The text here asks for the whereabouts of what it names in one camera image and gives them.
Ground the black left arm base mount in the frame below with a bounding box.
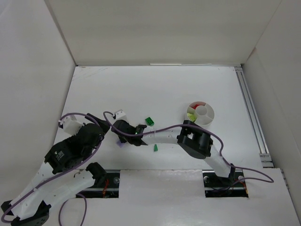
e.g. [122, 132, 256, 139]
[80, 162, 120, 199]

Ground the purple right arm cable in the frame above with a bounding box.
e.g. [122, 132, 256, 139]
[103, 111, 275, 184]

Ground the lavender 2x2 lego brick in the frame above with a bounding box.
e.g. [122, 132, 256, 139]
[117, 140, 125, 148]

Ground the white round divided container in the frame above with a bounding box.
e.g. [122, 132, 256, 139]
[184, 102, 215, 127]

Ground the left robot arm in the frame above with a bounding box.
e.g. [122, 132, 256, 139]
[1, 113, 110, 226]

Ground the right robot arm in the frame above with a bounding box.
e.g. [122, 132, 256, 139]
[111, 120, 235, 181]

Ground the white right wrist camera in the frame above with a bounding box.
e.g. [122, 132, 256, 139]
[113, 109, 128, 122]

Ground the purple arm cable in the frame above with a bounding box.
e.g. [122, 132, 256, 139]
[0, 113, 111, 226]
[103, 111, 275, 184]

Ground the aluminium rail right side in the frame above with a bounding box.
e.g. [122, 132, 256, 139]
[235, 67, 274, 168]

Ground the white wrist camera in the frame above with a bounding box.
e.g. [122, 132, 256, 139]
[113, 109, 128, 122]
[58, 115, 84, 136]

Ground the green 2x2 lego brick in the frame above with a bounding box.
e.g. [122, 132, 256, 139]
[145, 117, 155, 126]

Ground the lime green lego brick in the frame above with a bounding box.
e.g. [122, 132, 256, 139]
[187, 113, 197, 122]

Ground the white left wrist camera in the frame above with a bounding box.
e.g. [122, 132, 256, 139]
[58, 115, 84, 136]

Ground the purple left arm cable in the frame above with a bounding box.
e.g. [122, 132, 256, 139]
[0, 113, 111, 226]

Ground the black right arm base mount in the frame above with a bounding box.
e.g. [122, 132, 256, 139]
[202, 169, 249, 198]

